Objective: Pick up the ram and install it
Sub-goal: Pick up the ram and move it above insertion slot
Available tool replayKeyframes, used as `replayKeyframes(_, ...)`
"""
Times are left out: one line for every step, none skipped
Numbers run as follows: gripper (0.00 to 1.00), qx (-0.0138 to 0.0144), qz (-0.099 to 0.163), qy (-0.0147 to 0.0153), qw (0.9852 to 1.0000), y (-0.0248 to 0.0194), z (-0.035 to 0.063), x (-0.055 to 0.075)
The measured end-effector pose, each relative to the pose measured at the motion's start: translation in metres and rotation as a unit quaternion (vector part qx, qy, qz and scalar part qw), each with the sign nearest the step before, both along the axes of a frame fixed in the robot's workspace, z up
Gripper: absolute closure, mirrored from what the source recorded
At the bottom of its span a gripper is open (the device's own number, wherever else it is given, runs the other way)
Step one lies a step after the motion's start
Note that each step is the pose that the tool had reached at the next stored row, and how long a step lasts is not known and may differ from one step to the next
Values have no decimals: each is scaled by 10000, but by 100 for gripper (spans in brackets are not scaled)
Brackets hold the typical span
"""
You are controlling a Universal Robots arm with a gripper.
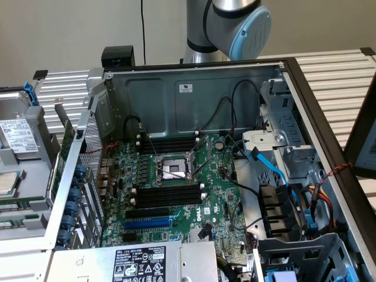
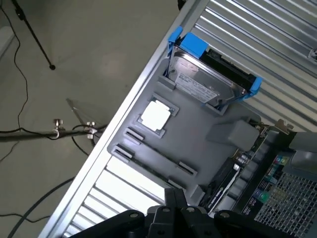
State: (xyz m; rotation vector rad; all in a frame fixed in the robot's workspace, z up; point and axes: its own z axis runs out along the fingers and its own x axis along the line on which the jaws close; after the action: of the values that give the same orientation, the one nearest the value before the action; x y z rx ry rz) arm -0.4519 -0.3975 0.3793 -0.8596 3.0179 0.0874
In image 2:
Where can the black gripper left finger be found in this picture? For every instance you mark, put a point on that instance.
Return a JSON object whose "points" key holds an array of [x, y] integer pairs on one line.
{"points": [[158, 223]]}

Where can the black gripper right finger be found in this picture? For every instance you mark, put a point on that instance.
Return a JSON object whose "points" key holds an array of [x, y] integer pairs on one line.
{"points": [[193, 223]]}

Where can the grey parts rack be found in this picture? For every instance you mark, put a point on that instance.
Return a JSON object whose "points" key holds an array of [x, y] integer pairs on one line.
{"points": [[193, 138]]}

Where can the open PC case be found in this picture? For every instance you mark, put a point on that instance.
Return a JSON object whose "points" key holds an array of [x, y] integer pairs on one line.
{"points": [[284, 198]]}

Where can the silver CPU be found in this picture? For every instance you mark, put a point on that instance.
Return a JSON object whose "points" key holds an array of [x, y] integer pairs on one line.
{"points": [[156, 115]]}

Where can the silver hard disk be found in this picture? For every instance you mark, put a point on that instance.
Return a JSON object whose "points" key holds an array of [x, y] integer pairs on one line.
{"points": [[198, 74]]}

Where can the blue disk caddy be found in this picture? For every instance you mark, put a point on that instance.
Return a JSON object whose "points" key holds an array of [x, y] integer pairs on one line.
{"points": [[193, 43]]}

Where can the black table end cap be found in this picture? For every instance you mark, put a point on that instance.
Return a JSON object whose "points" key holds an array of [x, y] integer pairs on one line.
{"points": [[182, 3]]}

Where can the black tripod leg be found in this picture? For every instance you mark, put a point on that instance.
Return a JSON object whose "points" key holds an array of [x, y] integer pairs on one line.
{"points": [[34, 37]]}

